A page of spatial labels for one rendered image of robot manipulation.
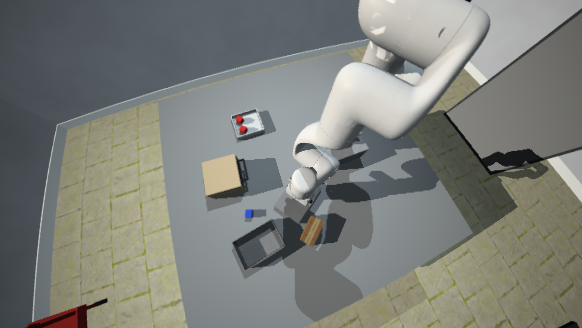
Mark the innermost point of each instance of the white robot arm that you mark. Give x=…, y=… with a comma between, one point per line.
x=439, y=36

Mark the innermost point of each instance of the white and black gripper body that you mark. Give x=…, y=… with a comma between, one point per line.
x=305, y=201

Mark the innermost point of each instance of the brown cardboard box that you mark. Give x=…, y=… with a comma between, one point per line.
x=311, y=230

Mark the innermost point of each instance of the light wooden cabinet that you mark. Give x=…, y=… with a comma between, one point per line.
x=223, y=176

